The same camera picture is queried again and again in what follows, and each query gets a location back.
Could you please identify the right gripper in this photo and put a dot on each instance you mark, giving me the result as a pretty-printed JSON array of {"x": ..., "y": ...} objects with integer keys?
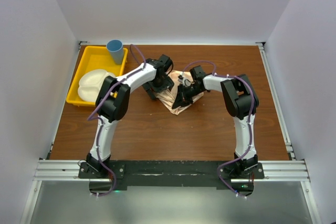
[{"x": 181, "y": 98}]

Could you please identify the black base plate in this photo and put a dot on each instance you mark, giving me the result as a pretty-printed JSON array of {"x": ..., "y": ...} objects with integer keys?
[{"x": 173, "y": 174}]

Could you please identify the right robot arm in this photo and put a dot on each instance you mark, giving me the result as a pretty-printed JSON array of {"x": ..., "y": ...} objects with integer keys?
[{"x": 241, "y": 103}]

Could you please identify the peach cloth napkin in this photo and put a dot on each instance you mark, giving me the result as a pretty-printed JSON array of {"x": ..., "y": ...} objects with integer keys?
[{"x": 169, "y": 97}]

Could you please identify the white divided plate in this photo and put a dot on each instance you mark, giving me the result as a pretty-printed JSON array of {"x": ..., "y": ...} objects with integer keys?
[{"x": 90, "y": 84}]

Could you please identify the yellow plastic tray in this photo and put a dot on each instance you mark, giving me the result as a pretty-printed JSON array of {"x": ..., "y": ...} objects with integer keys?
[{"x": 95, "y": 64}]

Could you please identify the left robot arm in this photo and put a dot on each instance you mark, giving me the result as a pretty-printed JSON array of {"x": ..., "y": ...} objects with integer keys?
[{"x": 112, "y": 104}]

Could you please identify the blue plastic cup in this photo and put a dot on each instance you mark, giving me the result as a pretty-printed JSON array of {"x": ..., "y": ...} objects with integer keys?
[{"x": 115, "y": 48}]

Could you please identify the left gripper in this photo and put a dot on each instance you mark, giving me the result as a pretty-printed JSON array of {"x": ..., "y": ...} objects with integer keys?
[{"x": 147, "y": 87}]

